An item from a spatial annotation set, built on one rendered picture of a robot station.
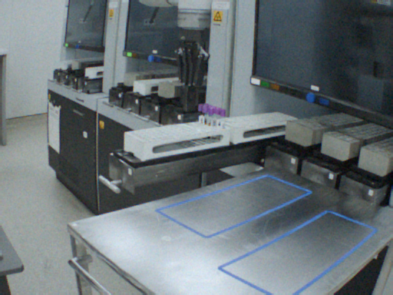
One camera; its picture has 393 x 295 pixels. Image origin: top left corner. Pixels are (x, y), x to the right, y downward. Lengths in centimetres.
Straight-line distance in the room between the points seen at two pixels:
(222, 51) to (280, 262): 106
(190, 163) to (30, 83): 364
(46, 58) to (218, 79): 328
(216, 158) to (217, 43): 53
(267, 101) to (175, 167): 52
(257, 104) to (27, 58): 343
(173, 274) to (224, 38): 112
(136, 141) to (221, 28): 64
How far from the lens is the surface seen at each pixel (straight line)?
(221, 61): 168
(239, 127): 138
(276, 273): 72
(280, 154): 139
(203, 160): 129
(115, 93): 215
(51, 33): 477
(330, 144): 135
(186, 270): 72
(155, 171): 120
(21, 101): 476
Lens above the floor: 121
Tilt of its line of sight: 17 degrees down
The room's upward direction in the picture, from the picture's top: 4 degrees clockwise
